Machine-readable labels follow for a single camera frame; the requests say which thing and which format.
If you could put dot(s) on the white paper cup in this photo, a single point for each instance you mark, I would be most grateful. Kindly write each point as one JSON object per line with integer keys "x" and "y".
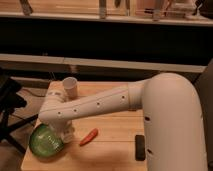
{"x": 70, "y": 86}

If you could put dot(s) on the black chair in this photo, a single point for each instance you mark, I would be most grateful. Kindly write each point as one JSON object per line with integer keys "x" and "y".
{"x": 9, "y": 101}

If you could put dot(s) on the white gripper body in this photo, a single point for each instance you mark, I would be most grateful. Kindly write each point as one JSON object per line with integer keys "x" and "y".
{"x": 63, "y": 130}

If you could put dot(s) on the long wooden shelf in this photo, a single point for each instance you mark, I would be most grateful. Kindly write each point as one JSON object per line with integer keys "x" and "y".
{"x": 102, "y": 63}

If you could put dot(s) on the small wooden table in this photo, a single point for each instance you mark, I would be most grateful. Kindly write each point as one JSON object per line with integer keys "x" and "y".
{"x": 113, "y": 149}

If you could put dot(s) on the black rectangular block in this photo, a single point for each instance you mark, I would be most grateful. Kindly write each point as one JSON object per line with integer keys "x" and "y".
{"x": 140, "y": 148}

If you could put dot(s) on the green ceramic bowl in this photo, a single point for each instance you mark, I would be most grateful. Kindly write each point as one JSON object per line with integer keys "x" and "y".
{"x": 44, "y": 143}

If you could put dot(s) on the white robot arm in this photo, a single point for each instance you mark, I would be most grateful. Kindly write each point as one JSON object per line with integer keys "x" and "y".
{"x": 173, "y": 119}

